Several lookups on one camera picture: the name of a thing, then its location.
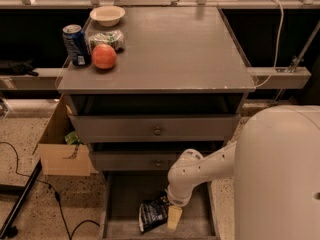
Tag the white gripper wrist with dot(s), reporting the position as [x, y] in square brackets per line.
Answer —
[176, 199]

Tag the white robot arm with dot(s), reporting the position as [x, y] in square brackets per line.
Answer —
[275, 163]

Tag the grey open bottom drawer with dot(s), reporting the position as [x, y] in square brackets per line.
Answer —
[126, 190]

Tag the grey middle drawer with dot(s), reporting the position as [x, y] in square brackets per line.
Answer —
[133, 161]

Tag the grey top drawer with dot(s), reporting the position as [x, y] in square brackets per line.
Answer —
[102, 129]

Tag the grey drawer cabinet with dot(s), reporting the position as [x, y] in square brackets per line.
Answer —
[177, 61]

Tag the green packet in box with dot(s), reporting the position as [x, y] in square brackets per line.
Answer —
[72, 139]

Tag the cardboard box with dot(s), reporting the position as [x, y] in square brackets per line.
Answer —
[58, 158]

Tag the black metal floor bar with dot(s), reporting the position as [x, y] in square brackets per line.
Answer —
[20, 194]

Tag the red apple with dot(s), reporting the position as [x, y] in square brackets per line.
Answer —
[104, 56]

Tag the blue soda can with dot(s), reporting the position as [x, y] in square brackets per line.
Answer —
[76, 45]

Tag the white bowl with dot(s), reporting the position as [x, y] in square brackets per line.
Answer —
[107, 16]

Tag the black object on ledge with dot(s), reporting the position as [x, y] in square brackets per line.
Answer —
[8, 67]

